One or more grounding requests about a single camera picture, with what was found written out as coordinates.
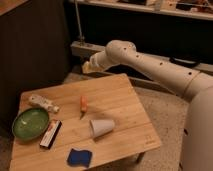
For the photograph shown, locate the dark cabinet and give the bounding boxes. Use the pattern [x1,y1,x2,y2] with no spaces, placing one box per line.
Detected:
[0,0,69,129]

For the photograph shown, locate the green bowl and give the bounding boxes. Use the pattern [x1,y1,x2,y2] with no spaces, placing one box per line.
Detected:
[12,108,49,141]

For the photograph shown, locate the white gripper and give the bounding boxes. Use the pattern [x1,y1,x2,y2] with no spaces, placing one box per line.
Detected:
[82,51,113,74]

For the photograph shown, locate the metal pole stand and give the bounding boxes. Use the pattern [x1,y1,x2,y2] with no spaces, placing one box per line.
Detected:
[74,0,85,45]

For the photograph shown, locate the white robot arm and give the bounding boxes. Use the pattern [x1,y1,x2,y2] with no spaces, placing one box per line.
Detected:
[82,40,213,171]

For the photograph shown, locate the background shelf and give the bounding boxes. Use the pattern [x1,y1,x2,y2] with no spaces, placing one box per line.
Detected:
[77,0,213,21]

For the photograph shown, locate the black case handle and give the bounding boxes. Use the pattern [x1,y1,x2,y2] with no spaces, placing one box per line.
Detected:
[169,57,200,68]

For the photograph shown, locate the white plastic bottle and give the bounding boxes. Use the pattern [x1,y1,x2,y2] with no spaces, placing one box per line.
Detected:
[28,94,59,113]

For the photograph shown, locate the wooden table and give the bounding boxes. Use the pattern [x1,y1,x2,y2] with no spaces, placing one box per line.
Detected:
[10,74,161,171]

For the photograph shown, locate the blue sponge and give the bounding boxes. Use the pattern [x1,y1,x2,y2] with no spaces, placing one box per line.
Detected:
[67,149,92,168]

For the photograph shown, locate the long grey case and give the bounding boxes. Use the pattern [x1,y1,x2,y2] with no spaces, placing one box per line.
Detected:
[71,40,213,83]

